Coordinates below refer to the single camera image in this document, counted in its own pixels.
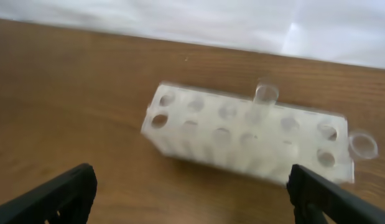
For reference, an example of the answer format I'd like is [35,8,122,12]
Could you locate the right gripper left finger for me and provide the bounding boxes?
[0,163,98,224]

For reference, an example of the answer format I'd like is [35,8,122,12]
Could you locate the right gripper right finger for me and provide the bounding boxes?
[285,164,385,224]

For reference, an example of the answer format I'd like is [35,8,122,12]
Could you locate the clear test tube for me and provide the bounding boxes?
[251,81,280,125]
[347,132,379,161]

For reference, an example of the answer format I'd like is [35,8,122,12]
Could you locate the white test tube rack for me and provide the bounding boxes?
[139,81,356,186]

